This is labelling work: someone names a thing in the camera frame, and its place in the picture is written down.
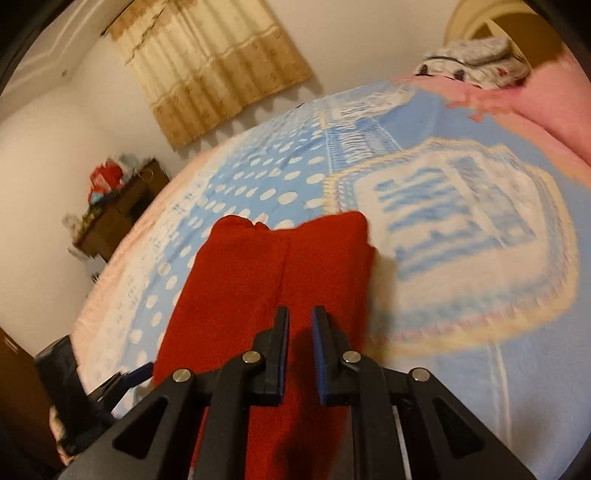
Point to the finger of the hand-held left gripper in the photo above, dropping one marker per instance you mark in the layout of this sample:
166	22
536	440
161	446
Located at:
131	376

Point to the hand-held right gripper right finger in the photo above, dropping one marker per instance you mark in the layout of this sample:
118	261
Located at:
321	369

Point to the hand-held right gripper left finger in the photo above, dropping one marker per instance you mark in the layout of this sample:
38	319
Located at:
278	364

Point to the red knitted sweater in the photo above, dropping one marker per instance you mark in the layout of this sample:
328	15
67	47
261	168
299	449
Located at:
277	267

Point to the brown wooden door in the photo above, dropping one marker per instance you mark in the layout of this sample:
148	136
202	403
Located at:
18	397

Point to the brown wooden desk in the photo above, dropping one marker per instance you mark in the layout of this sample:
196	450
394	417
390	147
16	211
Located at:
115	221

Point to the red gift bag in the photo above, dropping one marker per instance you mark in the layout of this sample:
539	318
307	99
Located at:
105	180

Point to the blue printed blanket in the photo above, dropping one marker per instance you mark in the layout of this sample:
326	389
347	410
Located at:
531	392

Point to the beige patterned curtain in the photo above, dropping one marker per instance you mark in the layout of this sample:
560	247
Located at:
207	69

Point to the pink ruffled bed sheet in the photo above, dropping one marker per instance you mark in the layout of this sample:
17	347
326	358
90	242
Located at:
485	99

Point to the grey patterned pillow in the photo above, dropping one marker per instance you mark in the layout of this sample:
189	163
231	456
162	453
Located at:
475	57

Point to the cream wooden headboard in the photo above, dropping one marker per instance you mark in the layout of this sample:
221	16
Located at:
466	18

